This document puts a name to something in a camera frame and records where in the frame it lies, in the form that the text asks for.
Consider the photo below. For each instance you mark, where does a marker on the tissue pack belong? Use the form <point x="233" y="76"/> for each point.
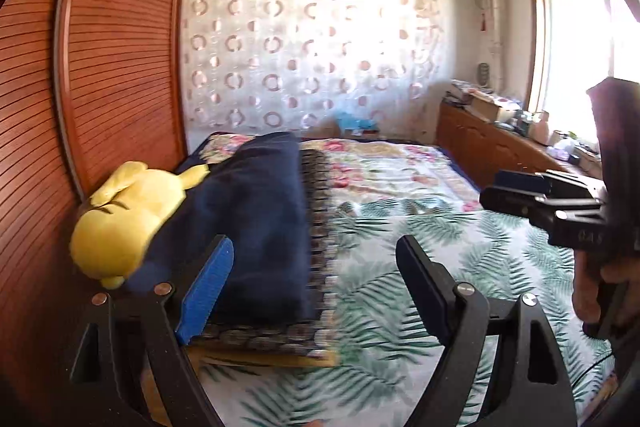
<point x="562" y="152"/>

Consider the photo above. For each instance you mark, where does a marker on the wooden low cabinet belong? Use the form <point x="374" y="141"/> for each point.
<point x="480" y="142"/>

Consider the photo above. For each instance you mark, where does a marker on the floral cloth pile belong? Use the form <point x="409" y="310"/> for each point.
<point x="467" y="88"/>

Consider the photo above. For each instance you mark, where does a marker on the person's right hand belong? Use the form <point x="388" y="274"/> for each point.
<point x="585" y="292"/>

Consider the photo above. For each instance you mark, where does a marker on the dark circle-patterned pillow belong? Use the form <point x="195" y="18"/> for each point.
<point x="316" y="257"/>

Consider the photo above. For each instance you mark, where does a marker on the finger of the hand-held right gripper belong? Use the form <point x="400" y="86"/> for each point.
<point x="510" y="199"/>
<point x="517" y="180"/>

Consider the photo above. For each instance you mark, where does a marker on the yellow plush toy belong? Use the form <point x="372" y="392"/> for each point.
<point x="125" y="217"/>

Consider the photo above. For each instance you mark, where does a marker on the small desk fan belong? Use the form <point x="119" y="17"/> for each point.
<point x="484" y="75"/>

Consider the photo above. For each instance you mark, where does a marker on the wooden-framed window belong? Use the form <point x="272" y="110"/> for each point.
<point x="575" y="47"/>

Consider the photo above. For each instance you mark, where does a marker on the cardboard box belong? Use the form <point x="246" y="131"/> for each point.
<point x="487" y="107"/>

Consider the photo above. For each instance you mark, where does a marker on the light blue plastic bag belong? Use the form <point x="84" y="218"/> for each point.
<point x="355" y="122"/>

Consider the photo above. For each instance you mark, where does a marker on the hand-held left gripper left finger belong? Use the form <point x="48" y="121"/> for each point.
<point x="207" y="292"/>

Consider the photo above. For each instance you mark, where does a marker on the circle-patterned sheer curtain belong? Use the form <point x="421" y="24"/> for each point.
<point x="310" y="57"/>

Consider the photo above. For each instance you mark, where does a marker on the wooden louvred wardrobe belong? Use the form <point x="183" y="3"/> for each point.
<point x="110" y="57"/>

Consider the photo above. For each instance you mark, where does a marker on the pink thermos jug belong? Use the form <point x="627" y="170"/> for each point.
<point x="542" y="129"/>

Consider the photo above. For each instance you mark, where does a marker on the navy printed t-shirt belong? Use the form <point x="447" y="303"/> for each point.
<point x="250" y="217"/>

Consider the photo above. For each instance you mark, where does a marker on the pale window curtain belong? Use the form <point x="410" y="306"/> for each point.
<point x="490" y="7"/>

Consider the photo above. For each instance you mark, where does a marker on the floral bedsheet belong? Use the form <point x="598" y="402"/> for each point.
<point x="390" y="207"/>

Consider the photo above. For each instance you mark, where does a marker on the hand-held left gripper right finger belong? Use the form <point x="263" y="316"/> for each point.
<point x="425" y="287"/>

